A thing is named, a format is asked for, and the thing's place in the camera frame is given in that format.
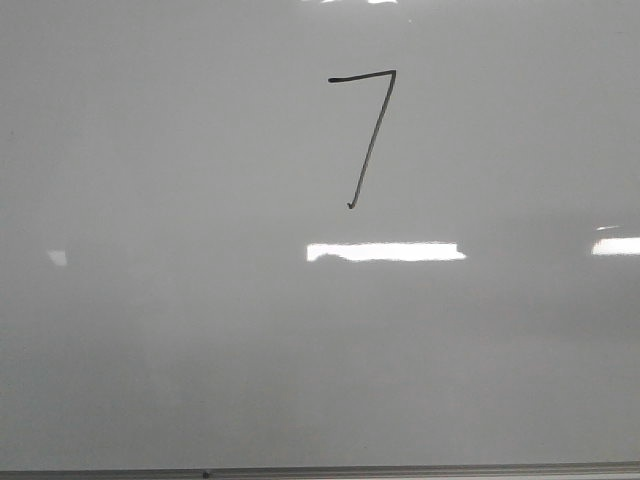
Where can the white whiteboard with aluminium frame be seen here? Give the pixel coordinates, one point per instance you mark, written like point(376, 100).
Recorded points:
point(318, 233)

